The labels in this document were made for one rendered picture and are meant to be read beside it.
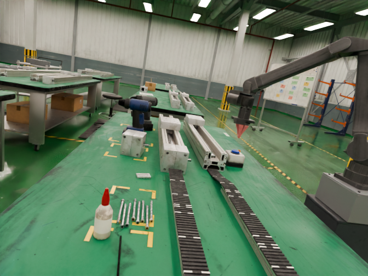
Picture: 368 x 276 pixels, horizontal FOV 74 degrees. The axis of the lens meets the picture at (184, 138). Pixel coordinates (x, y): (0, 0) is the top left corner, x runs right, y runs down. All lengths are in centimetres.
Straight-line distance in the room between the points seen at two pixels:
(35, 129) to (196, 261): 294
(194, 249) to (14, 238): 37
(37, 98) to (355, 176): 298
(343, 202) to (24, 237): 97
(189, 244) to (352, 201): 64
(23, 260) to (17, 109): 325
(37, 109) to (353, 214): 301
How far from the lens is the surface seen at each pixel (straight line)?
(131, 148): 110
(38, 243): 62
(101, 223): 59
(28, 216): 71
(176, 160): 98
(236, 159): 122
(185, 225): 63
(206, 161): 110
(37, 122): 328
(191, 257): 55
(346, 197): 105
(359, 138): 107
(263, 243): 66
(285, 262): 64
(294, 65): 115
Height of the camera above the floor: 116
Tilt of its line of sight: 14 degrees down
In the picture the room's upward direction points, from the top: 10 degrees clockwise
